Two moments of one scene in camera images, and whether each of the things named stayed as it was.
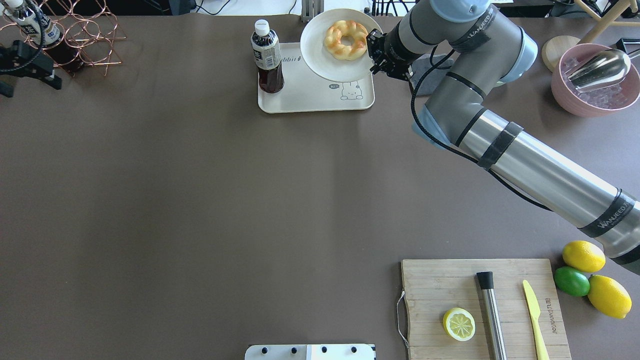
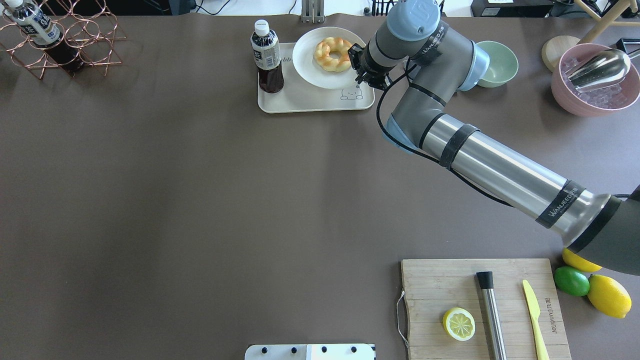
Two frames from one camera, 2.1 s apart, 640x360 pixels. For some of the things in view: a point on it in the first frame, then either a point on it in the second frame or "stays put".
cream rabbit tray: [305, 90] stays put
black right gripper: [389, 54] -> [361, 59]
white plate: [323, 64] -> [305, 65]
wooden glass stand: [554, 47] stays put
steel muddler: [486, 282] stays put
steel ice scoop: [599, 70] stays put
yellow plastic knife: [535, 312] stays put
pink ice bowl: [610, 100] stays put
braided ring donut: [333, 40] -> [322, 54]
